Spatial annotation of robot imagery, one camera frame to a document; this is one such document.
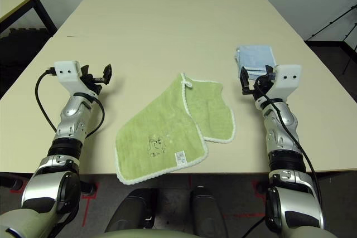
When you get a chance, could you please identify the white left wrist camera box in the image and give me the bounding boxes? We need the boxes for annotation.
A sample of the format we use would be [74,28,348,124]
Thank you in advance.
[54,60,95,96]

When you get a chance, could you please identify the folded light blue towel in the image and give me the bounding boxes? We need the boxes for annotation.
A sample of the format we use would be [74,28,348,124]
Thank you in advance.
[233,44,277,81]

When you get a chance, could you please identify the grey robot leg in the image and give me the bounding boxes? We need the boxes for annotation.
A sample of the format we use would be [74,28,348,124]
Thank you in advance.
[189,186,228,238]
[104,187,160,235]

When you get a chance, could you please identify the black foam floor mats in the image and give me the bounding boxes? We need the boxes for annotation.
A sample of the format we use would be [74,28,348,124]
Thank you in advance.
[0,27,54,96]

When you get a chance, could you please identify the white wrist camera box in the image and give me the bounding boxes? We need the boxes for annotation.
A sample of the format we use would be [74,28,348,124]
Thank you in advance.
[269,64,303,102]
[54,60,95,96]

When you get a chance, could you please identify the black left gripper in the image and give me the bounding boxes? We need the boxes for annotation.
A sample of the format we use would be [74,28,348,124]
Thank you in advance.
[80,64,113,96]

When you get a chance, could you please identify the grey right robot leg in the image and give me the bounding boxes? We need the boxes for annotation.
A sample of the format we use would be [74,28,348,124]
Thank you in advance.
[189,186,228,238]

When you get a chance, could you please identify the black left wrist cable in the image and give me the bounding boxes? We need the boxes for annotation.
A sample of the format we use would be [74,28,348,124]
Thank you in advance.
[35,66,105,138]

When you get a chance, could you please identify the green towel with white trim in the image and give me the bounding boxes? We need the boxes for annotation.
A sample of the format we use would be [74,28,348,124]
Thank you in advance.
[113,72,237,186]

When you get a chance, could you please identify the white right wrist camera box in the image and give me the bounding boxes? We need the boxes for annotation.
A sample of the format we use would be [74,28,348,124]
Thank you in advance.
[269,64,303,102]

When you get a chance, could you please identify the grey robot torso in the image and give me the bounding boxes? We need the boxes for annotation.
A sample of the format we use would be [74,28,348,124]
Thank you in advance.
[104,228,196,238]

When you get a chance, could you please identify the black tripod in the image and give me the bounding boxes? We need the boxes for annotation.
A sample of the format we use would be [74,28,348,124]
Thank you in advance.
[306,6,357,76]

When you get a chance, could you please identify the beige side table black frame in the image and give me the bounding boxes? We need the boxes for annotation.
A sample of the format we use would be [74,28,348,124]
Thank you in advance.
[0,0,58,43]

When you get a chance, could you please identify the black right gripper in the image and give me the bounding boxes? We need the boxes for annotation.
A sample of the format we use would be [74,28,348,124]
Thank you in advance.
[239,65,277,100]

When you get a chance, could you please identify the grey left robot leg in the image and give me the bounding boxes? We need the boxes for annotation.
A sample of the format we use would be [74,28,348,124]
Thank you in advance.
[104,187,160,235]

